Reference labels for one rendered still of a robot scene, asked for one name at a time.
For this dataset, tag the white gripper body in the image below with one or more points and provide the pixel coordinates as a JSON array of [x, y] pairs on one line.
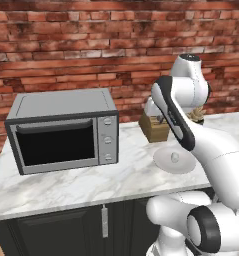
[[151, 107]]

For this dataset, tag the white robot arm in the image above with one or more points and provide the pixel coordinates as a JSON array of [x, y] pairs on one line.
[[221, 156]]

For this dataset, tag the white marshmallow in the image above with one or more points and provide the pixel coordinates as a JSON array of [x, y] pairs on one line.
[[174, 156]]

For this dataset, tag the brown wooden knife block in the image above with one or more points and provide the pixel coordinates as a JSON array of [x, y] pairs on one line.
[[156, 131]]

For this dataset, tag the tan brown lumpy object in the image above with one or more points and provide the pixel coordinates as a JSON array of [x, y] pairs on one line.
[[196, 115]]

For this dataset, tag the grey oven knob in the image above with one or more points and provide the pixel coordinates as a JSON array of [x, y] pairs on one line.
[[108, 157], [107, 121], [107, 139]]

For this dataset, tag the white round plate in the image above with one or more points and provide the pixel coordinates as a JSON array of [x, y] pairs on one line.
[[164, 161]]

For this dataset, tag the grey toaster oven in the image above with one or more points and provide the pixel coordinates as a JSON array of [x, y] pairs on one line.
[[64, 103]]

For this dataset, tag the black glass oven door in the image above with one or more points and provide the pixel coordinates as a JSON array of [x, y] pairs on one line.
[[56, 145]]

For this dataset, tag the dark cupboard door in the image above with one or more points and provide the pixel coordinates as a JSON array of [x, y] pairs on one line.
[[129, 226], [51, 233]]

